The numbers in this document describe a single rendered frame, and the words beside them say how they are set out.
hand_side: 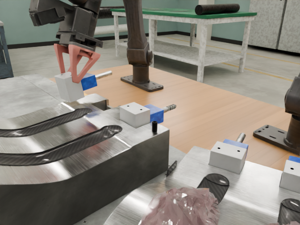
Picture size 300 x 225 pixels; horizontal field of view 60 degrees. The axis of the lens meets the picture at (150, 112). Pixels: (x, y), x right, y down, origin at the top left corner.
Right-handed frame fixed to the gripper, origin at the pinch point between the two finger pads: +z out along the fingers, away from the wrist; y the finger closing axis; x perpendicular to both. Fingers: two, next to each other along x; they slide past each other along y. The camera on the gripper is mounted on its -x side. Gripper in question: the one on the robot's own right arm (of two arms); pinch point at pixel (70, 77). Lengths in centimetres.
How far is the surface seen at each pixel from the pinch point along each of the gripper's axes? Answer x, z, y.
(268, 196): 11.2, 9.1, 42.3
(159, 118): 10.6, 3.6, 19.3
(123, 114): 4.0, 4.2, 16.0
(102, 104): 7.4, 4.4, 3.7
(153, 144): 5.8, 7.7, 23.9
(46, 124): -5.4, 9.9, 5.1
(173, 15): 236, -112, -212
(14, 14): 144, -96, -614
